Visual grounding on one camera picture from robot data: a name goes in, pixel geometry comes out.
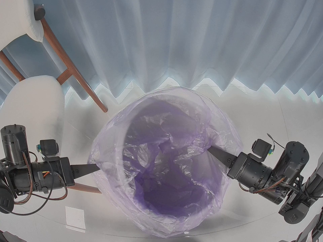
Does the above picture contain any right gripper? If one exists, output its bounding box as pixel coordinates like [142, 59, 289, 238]
[227, 152, 274, 192]

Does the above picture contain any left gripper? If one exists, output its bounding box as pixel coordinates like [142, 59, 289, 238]
[30, 157, 76, 194]

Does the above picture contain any purple plastic bag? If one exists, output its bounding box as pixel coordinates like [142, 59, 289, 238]
[88, 87, 244, 237]

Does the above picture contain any white padded wooden chair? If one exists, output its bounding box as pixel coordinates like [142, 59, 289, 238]
[0, 0, 109, 195]

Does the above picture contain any pale blue curtain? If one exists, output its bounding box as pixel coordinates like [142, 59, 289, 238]
[0, 0, 323, 100]

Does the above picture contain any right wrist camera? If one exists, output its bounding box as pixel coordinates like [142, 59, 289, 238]
[252, 138, 275, 162]

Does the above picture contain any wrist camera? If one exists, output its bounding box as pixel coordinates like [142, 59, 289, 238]
[252, 138, 275, 162]
[37, 139, 60, 159]

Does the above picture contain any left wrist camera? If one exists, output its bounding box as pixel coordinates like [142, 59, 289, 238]
[37, 139, 60, 159]

